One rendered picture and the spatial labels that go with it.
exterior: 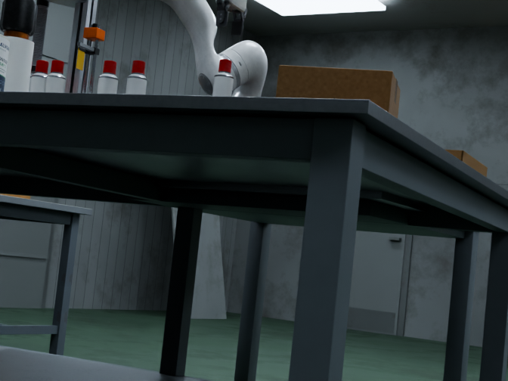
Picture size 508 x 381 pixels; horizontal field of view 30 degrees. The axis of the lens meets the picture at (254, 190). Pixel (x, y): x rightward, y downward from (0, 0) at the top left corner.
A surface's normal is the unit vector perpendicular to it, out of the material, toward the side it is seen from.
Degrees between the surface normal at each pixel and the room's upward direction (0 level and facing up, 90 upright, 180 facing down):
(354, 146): 90
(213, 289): 78
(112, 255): 90
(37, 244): 90
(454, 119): 90
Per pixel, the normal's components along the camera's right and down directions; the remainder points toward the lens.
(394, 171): 0.91, 0.06
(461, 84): -0.51, -0.12
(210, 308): 0.86, -0.16
